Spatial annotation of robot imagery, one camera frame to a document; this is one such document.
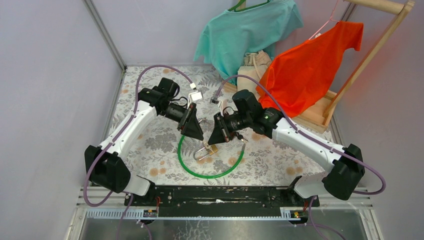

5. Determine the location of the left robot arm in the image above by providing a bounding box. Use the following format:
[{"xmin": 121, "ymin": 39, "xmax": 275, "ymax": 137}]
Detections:
[{"xmin": 84, "ymin": 77, "xmax": 204, "ymax": 206}]

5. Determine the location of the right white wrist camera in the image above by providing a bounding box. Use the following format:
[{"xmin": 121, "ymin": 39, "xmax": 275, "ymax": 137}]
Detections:
[{"xmin": 210, "ymin": 96, "xmax": 229, "ymax": 115}]

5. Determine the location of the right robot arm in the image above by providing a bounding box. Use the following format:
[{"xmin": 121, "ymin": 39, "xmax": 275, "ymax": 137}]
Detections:
[{"xmin": 207, "ymin": 89, "xmax": 365, "ymax": 206}]

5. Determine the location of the teal t-shirt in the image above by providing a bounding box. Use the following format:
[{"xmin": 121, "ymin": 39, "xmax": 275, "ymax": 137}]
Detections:
[{"xmin": 193, "ymin": 0, "xmax": 304, "ymax": 79}]

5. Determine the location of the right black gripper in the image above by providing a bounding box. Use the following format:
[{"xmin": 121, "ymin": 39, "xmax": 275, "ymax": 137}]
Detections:
[{"xmin": 208, "ymin": 110, "xmax": 251, "ymax": 146}]

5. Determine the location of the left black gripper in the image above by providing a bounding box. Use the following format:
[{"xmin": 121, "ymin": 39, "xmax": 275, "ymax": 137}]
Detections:
[{"xmin": 158, "ymin": 102, "xmax": 204, "ymax": 141}]

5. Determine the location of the wooden clothes rack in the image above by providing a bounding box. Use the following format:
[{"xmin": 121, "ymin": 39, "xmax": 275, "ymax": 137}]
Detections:
[{"xmin": 220, "ymin": 0, "xmax": 416, "ymax": 135}]

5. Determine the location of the black head key bunch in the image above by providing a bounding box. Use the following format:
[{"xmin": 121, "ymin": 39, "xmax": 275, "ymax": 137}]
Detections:
[{"xmin": 234, "ymin": 131, "xmax": 249, "ymax": 144}]

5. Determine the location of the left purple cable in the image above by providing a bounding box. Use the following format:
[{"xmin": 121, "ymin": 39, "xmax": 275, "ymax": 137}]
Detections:
[{"xmin": 82, "ymin": 64, "xmax": 196, "ymax": 240}]

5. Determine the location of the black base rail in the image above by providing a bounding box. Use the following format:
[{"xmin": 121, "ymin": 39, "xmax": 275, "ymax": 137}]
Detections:
[{"xmin": 124, "ymin": 185, "xmax": 320, "ymax": 218}]

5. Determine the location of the green cable lock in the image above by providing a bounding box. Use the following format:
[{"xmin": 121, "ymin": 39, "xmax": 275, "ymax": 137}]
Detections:
[{"xmin": 176, "ymin": 136, "xmax": 246, "ymax": 179}]

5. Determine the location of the brass padlock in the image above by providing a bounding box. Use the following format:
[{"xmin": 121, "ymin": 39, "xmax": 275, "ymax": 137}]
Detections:
[{"xmin": 193, "ymin": 144, "xmax": 218, "ymax": 162}]

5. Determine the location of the pink clothes hanger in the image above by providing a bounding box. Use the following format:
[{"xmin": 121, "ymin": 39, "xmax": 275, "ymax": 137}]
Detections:
[{"xmin": 308, "ymin": 0, "xmax": 340, "ymax": 40}]

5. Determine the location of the floral table mat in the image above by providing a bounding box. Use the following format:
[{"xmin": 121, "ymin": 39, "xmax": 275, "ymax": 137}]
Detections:
[{"xmin": 110, "ymin": 65, "xmax": 323, "ymax": 186}]

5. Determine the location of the green clothes hanger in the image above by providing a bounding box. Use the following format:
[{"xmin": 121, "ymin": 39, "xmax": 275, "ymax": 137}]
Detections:
[{"xmin": 228, "ymin": 0, "xmax": 271, "ymax": 12}]

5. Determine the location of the orange t-shirt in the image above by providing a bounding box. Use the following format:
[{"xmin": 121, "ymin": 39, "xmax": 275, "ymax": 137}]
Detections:
[{"xmin": 256, "ymin": 21, "xmax": 364, "ymax": 118}]

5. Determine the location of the beige drawstring bag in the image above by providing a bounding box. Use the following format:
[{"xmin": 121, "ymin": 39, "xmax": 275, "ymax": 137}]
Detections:
[{"xmin": 236, "ymin": 50, "xmax": 272, "ymax": 100}]

